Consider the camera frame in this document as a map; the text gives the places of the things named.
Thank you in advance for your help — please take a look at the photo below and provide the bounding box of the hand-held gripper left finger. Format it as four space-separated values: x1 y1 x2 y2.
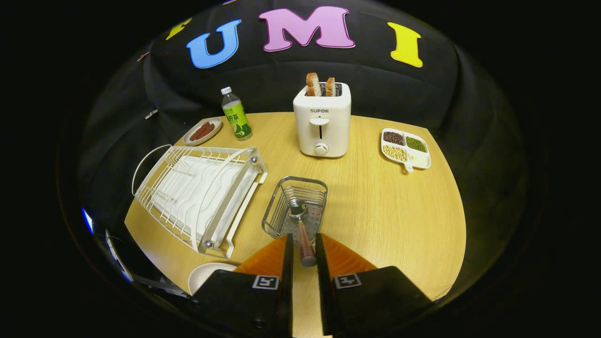
193 233 294 338

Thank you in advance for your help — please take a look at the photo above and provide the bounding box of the pile of yellow beans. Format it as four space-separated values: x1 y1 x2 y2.
383 145 408 162

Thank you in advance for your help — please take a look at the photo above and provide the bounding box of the white drip tray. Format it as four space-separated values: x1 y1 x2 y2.
150 155 256 245

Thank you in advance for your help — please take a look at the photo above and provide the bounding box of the white divided dish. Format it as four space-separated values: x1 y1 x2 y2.
380 128 431 173

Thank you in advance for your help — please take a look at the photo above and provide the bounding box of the small grey plate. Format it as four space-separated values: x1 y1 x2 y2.
183 117 223 146

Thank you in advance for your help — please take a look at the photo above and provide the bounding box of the green label drink bottle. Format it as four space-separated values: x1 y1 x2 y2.
221 86 253 141

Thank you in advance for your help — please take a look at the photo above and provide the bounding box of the white wire dish rack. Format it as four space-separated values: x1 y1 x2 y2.
131 144 268 259

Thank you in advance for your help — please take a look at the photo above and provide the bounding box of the metal wire basket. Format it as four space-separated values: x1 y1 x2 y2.
262 176 328 242

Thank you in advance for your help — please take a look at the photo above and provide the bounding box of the white toaster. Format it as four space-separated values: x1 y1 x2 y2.
293 82 352 158

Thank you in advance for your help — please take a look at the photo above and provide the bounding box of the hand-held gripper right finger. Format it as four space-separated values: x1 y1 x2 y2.
315 233 433 336

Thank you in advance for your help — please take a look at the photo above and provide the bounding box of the spoon with reddish handle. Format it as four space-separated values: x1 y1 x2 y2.
289 200 317 268

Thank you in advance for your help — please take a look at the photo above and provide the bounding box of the black backdrop cloth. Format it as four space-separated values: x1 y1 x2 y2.
61 0 529 282

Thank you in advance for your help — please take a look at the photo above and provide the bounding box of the white round plate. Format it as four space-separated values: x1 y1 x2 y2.
188 262 238 295

